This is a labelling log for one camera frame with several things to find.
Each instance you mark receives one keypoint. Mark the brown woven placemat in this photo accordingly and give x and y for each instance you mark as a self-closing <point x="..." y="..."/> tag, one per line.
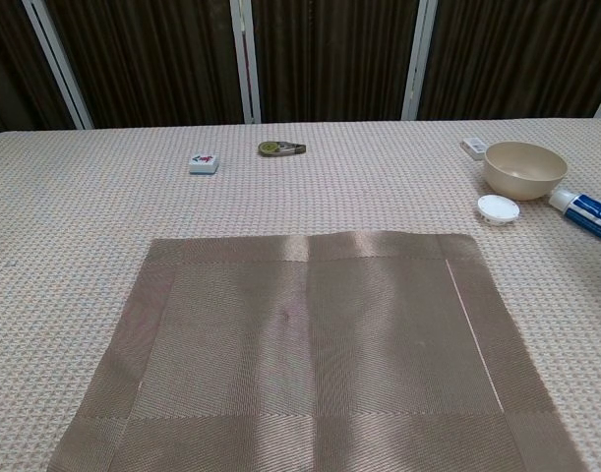
<point x="305" y="369"/>

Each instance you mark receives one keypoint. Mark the beige pink bowl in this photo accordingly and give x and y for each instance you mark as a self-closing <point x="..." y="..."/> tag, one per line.
<point x="523" y="174"/>

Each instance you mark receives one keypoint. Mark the beige woven tablecloth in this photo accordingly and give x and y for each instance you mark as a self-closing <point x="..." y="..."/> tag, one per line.
<point x="83" y="206"/>

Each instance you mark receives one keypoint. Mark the green correction tape dispenser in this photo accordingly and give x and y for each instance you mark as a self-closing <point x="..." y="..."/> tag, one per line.
<point x="275" y="148"/>

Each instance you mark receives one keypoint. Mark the white mahjong tile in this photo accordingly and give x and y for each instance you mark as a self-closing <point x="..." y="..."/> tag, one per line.
<point x="204" y="163"/>

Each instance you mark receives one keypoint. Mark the small white box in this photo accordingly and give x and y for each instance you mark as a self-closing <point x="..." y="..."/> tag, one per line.
<point x="473" y="147"/>

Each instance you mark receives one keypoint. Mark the white round lid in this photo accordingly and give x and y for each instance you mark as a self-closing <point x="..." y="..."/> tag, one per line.
<point x="498" y="209"/>

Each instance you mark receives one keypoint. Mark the blue white toothpaste tube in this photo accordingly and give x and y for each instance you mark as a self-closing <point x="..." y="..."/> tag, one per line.
<point x="587" y="211"/>

